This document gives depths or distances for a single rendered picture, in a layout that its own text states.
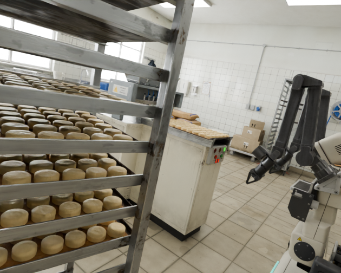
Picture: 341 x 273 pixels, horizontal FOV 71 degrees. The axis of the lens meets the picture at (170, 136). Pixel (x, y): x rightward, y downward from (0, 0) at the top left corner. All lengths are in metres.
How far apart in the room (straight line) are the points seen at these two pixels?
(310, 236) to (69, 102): 1.39
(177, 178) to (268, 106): 4.24
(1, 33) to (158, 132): 0.35
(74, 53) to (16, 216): 0.36
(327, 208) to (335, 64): 4.56
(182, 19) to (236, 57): 5.79
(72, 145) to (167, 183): 1.60
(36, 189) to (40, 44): 0.27
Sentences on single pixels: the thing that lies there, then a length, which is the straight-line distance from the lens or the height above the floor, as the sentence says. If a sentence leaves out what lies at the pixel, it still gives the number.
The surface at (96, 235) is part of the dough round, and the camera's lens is 0.72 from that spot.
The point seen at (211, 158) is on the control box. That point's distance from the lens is 1.89.
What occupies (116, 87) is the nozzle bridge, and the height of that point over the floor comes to 1.11.
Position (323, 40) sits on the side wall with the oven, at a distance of 6.02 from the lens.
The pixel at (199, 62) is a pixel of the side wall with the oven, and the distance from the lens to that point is 6.77.
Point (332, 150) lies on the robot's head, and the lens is 1.48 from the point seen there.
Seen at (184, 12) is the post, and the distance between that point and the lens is 0.60.
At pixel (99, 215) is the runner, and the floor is 0.88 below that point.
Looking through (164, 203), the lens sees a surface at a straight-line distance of 2.14.
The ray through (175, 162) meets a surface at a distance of 2.00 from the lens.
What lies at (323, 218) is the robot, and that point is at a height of 0.70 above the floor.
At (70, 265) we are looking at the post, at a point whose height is 0.36.
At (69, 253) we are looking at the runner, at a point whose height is 0.79.
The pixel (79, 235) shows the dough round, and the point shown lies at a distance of 0.71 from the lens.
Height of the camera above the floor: 1.21
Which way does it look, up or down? 11 degrees down
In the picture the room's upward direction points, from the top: 12 degrees clockwise
